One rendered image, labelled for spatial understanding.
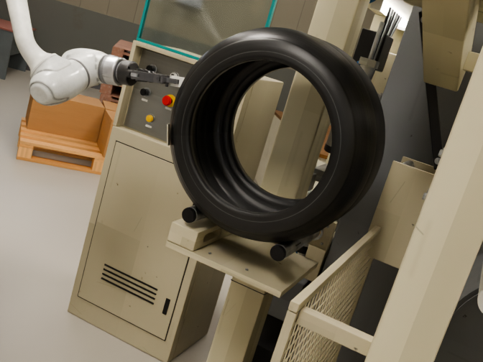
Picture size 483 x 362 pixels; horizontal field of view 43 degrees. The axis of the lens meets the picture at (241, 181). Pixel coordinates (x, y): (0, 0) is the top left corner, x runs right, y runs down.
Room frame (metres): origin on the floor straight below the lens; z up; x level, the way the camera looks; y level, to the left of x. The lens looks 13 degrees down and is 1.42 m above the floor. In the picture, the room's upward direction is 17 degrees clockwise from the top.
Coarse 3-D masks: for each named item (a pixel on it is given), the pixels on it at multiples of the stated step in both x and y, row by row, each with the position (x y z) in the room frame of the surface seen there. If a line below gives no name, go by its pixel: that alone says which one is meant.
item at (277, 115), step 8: (280, 112) 6.62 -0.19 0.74; (272, 120) 6.51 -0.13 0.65; (280, 120) 6.13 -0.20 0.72; (272, 128) 6.38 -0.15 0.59; (328, 128) 6.49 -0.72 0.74; (272, 136) 6.26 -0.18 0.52; (272, 144) 6.14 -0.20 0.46; (264, 152) 6.41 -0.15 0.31; (264, 160) 6.29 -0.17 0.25; (320, 160) 4.60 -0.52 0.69; (264, 168) 6.17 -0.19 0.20; (256, 176) 6.48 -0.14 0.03
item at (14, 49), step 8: (0, 24) 8.03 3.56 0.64; (8, 24) 8.34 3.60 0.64; (0, 32) 7.79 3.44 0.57; (8, 32) 7.81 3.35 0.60; (0, 40) 7.80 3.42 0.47; (8, 40) 7.81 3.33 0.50; (0, 48) 7.80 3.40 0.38; (8, 48) 7.81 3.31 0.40; (16, 48) 8.26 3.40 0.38; (0, 56) 7.80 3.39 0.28; (8, 56) 7.82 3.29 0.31; (16, 56) 8.90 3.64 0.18; (0, 64) 7.80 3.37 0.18; (8, 64) 7.85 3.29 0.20; (16, 64) 8.91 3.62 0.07; (24, 64) 8.93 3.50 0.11; (0, 72) 7.81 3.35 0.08
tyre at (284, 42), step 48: (240, 48) 1.64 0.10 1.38; (288, 48) 1.59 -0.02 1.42; (336, 48) 1.71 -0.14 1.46; (192, 96) 1.67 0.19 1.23; (240, 96) 1.92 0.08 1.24; (336, 96) 1.54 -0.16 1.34; (192, 144) 1.68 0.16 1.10; (336, 144) 1.52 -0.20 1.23; (384, 144) 1.71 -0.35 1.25; (192, 192) 1.65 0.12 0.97; (240, 192) 1.88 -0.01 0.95; (336, 192) 1.52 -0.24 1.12; (288, 240) 1.59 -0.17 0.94
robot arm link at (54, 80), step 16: (16, 0) 1.88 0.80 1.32; (16, 16) 1.84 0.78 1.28; (16, 32) 1.81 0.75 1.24; (32, 32) 1.84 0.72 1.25; (32, 48) 1.79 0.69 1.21; (32, 64) 1.77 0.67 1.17; (48, 64) 1.75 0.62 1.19; (64, 64) 1.78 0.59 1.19; (80, 64) 1.83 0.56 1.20; (32, 80) 1.72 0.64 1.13; (48, 80) 1.72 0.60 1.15; (64, 80) 1.75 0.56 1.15; (80, 80) 1.80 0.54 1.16; (32, 96) 1.73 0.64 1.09; (48, 96) 1.71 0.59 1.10; (64, 96) 1.75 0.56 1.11
